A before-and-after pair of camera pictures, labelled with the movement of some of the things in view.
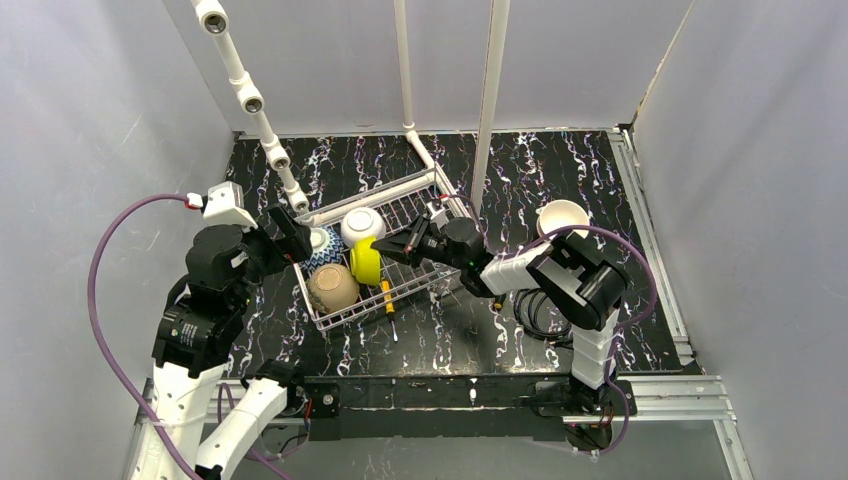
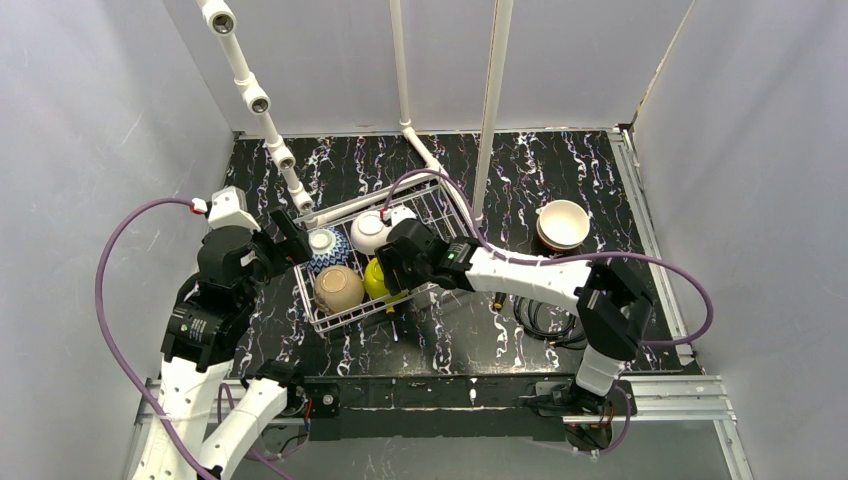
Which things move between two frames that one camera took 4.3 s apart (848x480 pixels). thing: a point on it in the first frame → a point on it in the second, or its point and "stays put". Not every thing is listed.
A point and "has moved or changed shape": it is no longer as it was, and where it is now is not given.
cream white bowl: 559,213 stays put
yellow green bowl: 365,261 → 375,283
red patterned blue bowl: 327,247 stays put
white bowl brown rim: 333,287 stays put
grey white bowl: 362,222 has moved or changed shape
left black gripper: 276,237 stays put
